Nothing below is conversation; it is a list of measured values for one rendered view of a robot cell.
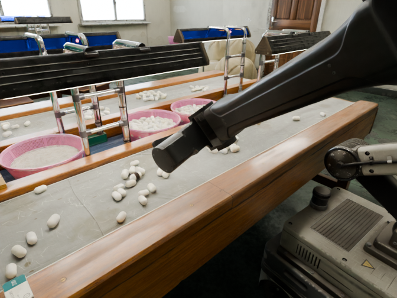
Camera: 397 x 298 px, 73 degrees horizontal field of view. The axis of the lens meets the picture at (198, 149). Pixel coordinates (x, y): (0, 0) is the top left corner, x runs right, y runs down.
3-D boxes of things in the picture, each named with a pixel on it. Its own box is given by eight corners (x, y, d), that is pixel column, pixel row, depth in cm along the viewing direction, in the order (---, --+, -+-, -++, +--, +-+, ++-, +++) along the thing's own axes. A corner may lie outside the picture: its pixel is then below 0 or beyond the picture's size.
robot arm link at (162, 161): (241, 136, 51) (215, 98, 50) (203, 171, 44) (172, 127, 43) (205, 152, 60) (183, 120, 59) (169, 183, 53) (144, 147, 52)
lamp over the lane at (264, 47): (333, 45, 149) (336, 31, 146) (269, 55, 111) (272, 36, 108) (319, 44, 155) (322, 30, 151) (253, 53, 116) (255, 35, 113)
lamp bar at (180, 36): (251, 37, 185) (252, 26, 182) (181, 43, 147) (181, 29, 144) (242, 36, 191) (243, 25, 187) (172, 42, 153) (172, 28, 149)
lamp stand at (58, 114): (107, 141, 121) (91, 33, 101) (61, 155, 109) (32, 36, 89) (90, 129, 134) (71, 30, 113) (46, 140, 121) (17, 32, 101)
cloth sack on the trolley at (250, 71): (259, 82, 421) (262, 57, 403) (232, 91, 371) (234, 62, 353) (230, 76, 453) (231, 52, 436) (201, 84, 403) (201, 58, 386)
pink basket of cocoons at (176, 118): (191, 133, 130) (191, 114, 126) (160, 156, 109) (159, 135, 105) (145, 123, 141) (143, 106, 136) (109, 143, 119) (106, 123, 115)
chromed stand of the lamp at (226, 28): (243, 99, 181) (250, 26, 160) (223, 105, 169) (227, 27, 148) (222, 93, 193) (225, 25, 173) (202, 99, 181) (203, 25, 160)
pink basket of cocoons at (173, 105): (232, 124, 141) (233, 106, 137) (195, 138, 125) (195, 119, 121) (197, 111, 159) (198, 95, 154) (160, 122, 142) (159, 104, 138)
